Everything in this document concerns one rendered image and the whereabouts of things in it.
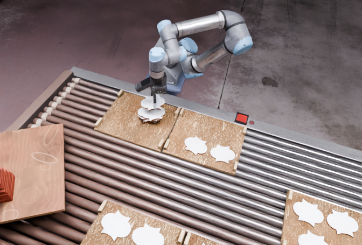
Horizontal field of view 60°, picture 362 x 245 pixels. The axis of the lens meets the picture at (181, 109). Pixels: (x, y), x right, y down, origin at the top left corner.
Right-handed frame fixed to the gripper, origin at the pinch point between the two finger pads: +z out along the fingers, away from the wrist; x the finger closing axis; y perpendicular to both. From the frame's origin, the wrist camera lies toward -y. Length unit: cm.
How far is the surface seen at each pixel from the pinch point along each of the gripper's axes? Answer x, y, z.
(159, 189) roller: -46.3, -4.6, 15.8
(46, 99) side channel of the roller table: 25, -62, 13
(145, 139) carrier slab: -15.0, -6.9, 14.1
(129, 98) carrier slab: 19.6, -12.0, 14.2
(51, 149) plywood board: -21, -54, 4
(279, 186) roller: -56, 57, 16
